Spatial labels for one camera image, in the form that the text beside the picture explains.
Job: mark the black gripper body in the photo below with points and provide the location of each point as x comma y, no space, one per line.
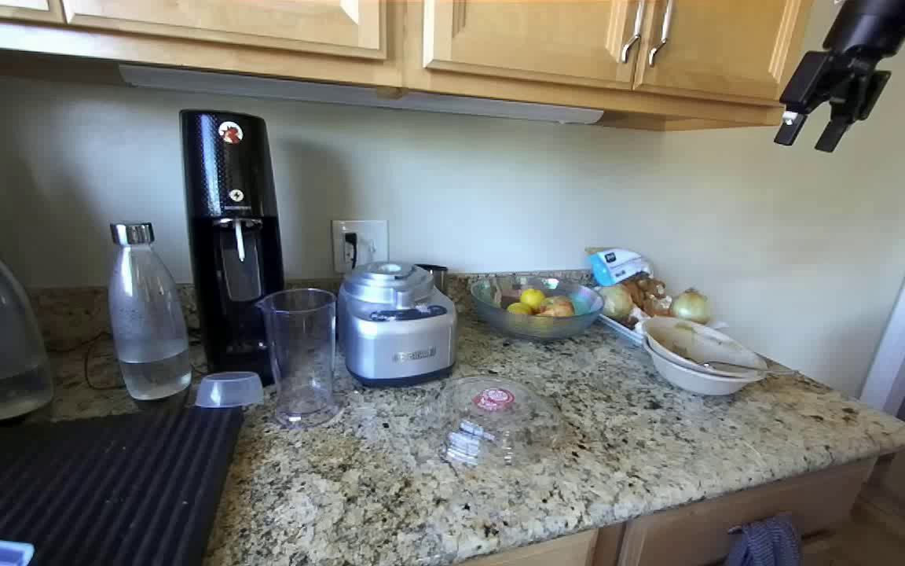
871,26

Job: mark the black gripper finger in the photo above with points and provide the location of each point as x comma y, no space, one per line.
799,97
852,103

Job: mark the white ceramic bowl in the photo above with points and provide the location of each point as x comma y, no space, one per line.
704,343
697,384

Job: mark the clear glass fruit bowl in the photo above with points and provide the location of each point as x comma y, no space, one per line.
536,321

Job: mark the yellow onion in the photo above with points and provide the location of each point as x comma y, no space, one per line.
691,306
618,302

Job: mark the blue white food package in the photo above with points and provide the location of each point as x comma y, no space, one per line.
618,266

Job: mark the orange fruit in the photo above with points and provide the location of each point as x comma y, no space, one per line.
557,309

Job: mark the yellow lemon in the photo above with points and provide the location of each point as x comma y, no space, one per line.
519,309
533,301

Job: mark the grey hanging dish towel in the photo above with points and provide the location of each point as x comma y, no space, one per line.
764,542

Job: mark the wooden base cabinet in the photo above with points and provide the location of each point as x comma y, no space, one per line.
682,528

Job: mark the silver food chopper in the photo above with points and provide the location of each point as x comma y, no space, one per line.
393,334

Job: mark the black power plug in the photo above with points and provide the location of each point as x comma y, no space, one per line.
350,254

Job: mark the clear plastic measuring cup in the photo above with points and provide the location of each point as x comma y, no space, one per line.
299,357

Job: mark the black soda maker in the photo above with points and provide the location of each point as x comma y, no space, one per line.
230,254

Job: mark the wooden upper cabinet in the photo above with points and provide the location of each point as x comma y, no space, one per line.
210,24

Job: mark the clear bottle silver cap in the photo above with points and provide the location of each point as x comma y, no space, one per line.
149,326

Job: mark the black ribbed drying mat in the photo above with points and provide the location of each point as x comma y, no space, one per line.
85,481

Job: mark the white wall outlet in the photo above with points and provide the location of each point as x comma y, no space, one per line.
367,237

